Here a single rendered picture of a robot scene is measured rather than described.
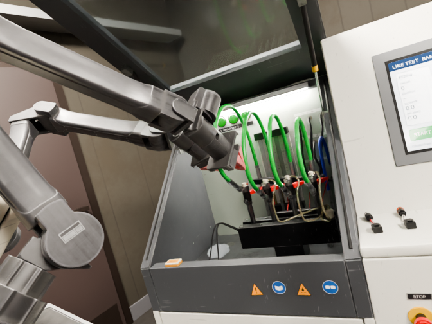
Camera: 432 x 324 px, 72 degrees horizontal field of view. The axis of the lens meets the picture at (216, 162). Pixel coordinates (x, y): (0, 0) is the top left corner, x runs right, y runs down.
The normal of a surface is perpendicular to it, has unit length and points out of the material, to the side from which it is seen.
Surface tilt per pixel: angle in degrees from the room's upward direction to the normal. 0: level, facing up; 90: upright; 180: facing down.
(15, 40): 82
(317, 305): 90
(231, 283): 90
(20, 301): 90
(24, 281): 79
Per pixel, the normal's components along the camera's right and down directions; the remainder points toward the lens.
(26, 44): 0.57, -0.23
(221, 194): -0.39, 0.19
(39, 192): 0.48, -0.47
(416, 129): -0.44, -0.04
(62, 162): 0.75, -0.13
